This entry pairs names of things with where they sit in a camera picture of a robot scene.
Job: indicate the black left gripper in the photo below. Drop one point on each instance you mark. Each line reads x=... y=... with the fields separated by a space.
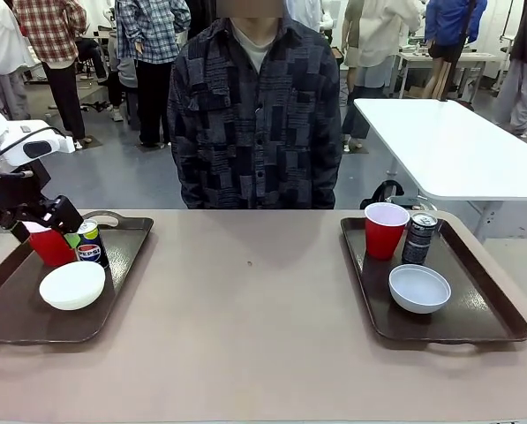
x=11 y=194

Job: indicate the black Pepsi can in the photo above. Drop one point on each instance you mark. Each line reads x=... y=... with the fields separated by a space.
x=93 y=254

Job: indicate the red plastic cup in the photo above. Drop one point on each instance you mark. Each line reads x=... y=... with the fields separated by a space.
x=47 y=252
x=384 y=238

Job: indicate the black can with white text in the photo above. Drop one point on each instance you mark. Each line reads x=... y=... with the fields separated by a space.
x=417 y=247

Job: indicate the white bowl with grey inside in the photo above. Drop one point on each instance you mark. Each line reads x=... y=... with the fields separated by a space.
x=419 y=291

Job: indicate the brown plastic serving tray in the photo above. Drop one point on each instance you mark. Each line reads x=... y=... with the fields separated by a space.
x=126 y=265
x=475 y=318

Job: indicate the person in red plaid shirt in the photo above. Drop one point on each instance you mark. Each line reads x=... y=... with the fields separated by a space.
x=51 y=40

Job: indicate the person in blue plaid shirt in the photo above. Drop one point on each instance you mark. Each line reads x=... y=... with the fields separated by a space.
x=152 y=35

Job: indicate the person in dark patchwork shirt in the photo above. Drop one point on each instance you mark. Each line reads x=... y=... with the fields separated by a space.
x=254 y=132

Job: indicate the black backpack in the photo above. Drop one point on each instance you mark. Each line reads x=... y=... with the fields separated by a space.
x=389 y=192

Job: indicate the person in white long shirt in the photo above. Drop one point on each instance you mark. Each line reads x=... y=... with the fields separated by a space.
x=386 y=35

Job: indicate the white folding table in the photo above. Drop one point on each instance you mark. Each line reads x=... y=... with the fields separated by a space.
x=457 y=150

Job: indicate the white background work table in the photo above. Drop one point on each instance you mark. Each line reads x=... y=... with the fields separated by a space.
x=448 y=57

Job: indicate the person in blue jacket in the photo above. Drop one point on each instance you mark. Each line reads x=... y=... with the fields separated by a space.
x=450 y=22

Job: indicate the person in dark jacket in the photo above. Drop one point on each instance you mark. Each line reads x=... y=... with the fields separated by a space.
x=525 y=66

